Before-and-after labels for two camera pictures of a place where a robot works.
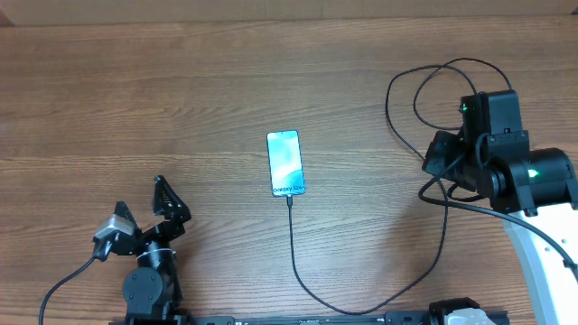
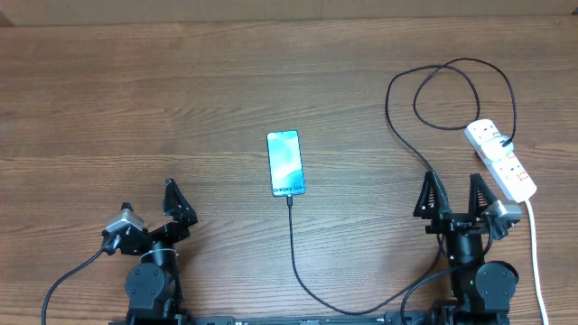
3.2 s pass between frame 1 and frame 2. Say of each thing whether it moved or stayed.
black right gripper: moved
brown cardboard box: stayed
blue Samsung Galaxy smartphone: stayed
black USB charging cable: moved
